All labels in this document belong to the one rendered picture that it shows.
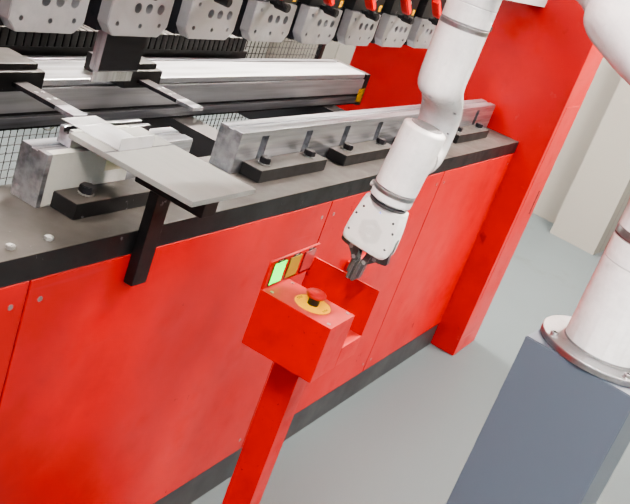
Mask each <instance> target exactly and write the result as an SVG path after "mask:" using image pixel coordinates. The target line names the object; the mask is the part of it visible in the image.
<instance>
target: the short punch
mask: <svg viewBox="0 0 630 504"><path fill-rule="evenodd" d="M146 38H147V37H136V36H112V35H110V34H108V33H106V32H104V31H102V30H98V34H97V38H96V42H95V46H94V49H93V53H92V57H91V61H90V65H89V67H90V69H92V70H93V71H92V75H91V79H90V82H108V81H131V77H132V73H133V72H136V71H138V68H139V64H140V60H141V57H142V53H143V49H144V46H145V42H146Z"/></svg>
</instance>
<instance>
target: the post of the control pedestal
mask: <svg viewBox="0 0 630 504"><path fill-rule="evenodd" d="M306 383H307V381H305V380H304V379H302V378H300V377H299V376H297V375H295V374H294V373H292V372H290V371H288V370H287V369H285V368H283V367H282V366H280V365H278V364H277V363H275V362H274V364H273V367H272V370H271V373H270V375H269V378H268V381H267V383H266V386H265V389H264V391H263V394H262V397H261V399H260V402H259V405H258V408H257V410H256V413H255V416H254V418H253V421H252V424H251V426H250V429H249V432H248V435H247V437H246V440H245V443H244V445H243V448H242V451H241V453H240V456H239V459H238V461H237V464H236V467H235V470H234V472H233V475H232V478H231V480H230V483H229V486H228V488H227V491H226V494H225V496H224V499H223V502H222V504H259V503H260V501H261V498H262V496H263V493H264V491H265V488H266V485H267V483H268V480H269V478H270V475H271V473H272V470H273V467H274V465H275V462H276V460H277V457H278V455H279V452H280V449H281V447H282V444H283V442H284V439H285V437H286V434H287V431H288V429H289V426H290V424H291V421H292V419H293V416H294V413H295V411H296V408H297V406H298V403H299V401H300V398H301V395H302V393H303V390H304V388H305V385H306Z"/></svg>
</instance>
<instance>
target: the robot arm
mask: <svg viewBox="0 0 630 504"><path fill-rule="evenodd" d="M576 1H577V2H578V3H579V4H580V5H581V6H582V8H583V10H584V17H583V24H584V28H585V31H586V34H587V36H588V37H589V39H590V40H591V42H592V43H593V44H594V46H595V47H596V48H597V49H598V51H599V52H600V53H601V55H602V56H603V57H604V58H605V59H606V61H607V62H608V63H609V64H610V65H611V66H612V68H613V69H614V70H615V71H616V72H617V73H618V74H619V75H620V76H621V77H622V78H623V79H624V80H625V81H626V82H627V83H628V84H629V85H630V0H576ZM501 3H502V0H446V3H445V6H444V8H443V11H442V13H441V16H440V18H439V21H438V23H437V26H436V29H435V31H434V34H433V36H432V39H431V42H430V44H429V47H428V50H427V52H426V55H425V58H424V60H423V63H422V66H421V69H420V72H419V76H418V87H419V89H420V91H421V92H422V102H421V108H420V112H419V116H418V119H417V118H406V119H405V120H404V121H403V123H402V125H401V127H400V129H399V132H398V134H397V136H396V138H395V140H394V142H393V144H392V146H391V148H390V150H389V152H388V154H387V156H386V158H385V161H384V163H383V165H382V167H381V169H380V171H379V173H378V175H377V177H376V179H375V180H374V179H373V180H372V181H371V182H370V185H371V186H372V189H371V192H369V193H366V194H365V196H364V197H363V198H362V200H361V201H360V203H359V204H358V206H357V207H356V209H355V210H354V212H353V214H352V215H351V217H350V219H349V221H348V222H347V224H346V226H345V228H344V231H343V235H342V237H341V238H342V240H343V241H344V242H345V243H346V244H347V245H349V249H350V252H351V261H350V263H349V265H348V267H347V269H346V271H347V274H346V276H345V277H346V278H349V279H350V280H351V281H353V280H355V279H357V278H358V279H359V278H361V276H362V274H363V272H364V270H365V268H366V266H367V265H368V264H372V263H377V264H380V265H383V266H387V265H388V264H389V263H390V258H391V256H392V255H393V254H394V252H395V250H396V248H397V246H398V244H399V242H400V239H401V237H402V234H403V231H404V229H405V226H406V222H407V219H408V215H409V213H408V212H407V210H410V209H411V207H412V205H413V203H414V201H415V199H416V197H417V195H418V193H419V191H420V189H421V187H422V185H423V183H424V181H425V179H426V177H427V176H428V174H430V173H432V172H434V171H435V170H436V169H437V168H438V167H439V166H440V165H441V163H442V162H443V160H444V159H445V157H446V155H447V152H448V150H449V148H450V146H451V143H452V141H453V139H454V137H455V134H456V132H457V129H458V127H459V124H460V121H461V117H462V113H463V107H464V91H465V88H466V85H467V83H468V81H469V78H470V76H471V74H472V71H473V69H474V67H475V65H476V62H477V60H478V58H479V55H480V53H481V51H482V48H483V46H484V43H485V41H486V39H487V36H488V34H489V31H490V29H491V27H492V24H493V22H494V19H495V17H496V14H497V12H498V10H499V7H500V5H501ZM363 251H364V252H366V254H365V256H364V257H363V259H362V258H361V255H362V252H363ZM541 333H542V335H543V337H544V339H545V340H546V341H547V343H548V344H549V345H550V346H551V347H552V348H553V349H554V350H555V351H556V352H558V353H559V354H560V355H561V356H563V357H564V358H565V359H567V360H568V361H570V362H571V363H573V364H574V365H576V366H578V367H579V368H581V369H583V370H585V371H587V372H589V373H591V374H593V375H595V376H597V377H599V378H601V379H604V380H606V381H609V382H611V383H615V384H618V385H621V386H625V387H629V388H630V199H629V202H628V204H627V206H626V208H625V210H624V212H623V214H622V216H621V218H620V220H619V222H618V224H617V226H616V229H615V230H614V232H613V234H612V236H611V238H610V240H609V242H608V244H607V246H606V248H605V251H604V253H603V255H602V257H601V259H600V261H599V263H598V265H597V267H596V269H595V271H594V273H593V275H592V277H591V279H590V281H589V283H588V285H587V287H586V289H585V291H584V293H583V295H582V297H581V299H580V301H579V303H578V305H577V307H576V309H575V311H574V313H573V315H572V317H571V316H565V315H552V316H549V317H547V318H545V319H544V321H543V323H542V325H541Z"/></svg>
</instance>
